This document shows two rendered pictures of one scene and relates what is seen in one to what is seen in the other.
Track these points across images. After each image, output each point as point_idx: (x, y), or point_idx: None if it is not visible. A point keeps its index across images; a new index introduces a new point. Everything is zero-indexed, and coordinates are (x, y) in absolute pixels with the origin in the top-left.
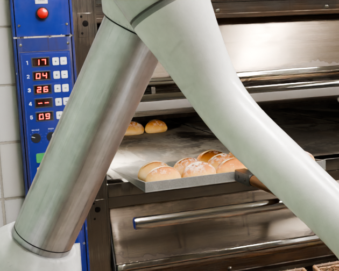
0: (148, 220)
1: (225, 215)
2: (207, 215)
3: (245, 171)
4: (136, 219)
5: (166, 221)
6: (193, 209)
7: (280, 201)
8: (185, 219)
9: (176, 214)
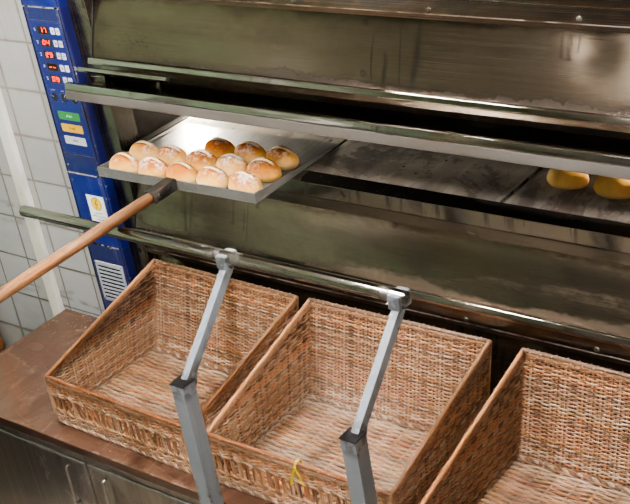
0: (26, 211)
1: (76, 227)
2: (63, 223)
3: (157, 184)
4: (20, 207)
5: (37, 217)
6: (57, 214)
7: (116, 231)
8: (49, 220)
9: (44, 214)
